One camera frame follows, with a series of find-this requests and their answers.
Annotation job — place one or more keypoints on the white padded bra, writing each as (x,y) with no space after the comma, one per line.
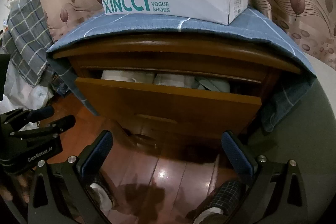
(210,84)

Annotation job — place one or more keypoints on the cream lace bra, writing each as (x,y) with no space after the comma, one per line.
(128,76)

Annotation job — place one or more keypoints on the left slipper foot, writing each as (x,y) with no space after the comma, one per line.
(101,195)

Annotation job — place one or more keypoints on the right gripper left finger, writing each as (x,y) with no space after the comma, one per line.
(93,156)

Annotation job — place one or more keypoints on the grey plaid fabric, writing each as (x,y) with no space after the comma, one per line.
(27,40)

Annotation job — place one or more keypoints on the grey bed mattress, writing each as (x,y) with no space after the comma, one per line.
(307,135)

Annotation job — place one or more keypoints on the brown wooden nightstand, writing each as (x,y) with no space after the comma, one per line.
(249,71)

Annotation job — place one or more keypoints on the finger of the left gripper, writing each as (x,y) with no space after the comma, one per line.
(56,127)
(18,118)

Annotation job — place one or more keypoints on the wooden drawer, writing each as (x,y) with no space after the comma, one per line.
(170,109)

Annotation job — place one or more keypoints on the right checked slipper foot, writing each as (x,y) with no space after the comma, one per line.
(221,204)

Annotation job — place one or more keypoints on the blue checked cloth cover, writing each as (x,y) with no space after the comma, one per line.
(251,27)

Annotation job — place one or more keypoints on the grey beige underwear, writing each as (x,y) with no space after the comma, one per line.
(181,81)

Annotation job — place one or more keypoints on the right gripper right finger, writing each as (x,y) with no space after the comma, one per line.
(241,160)

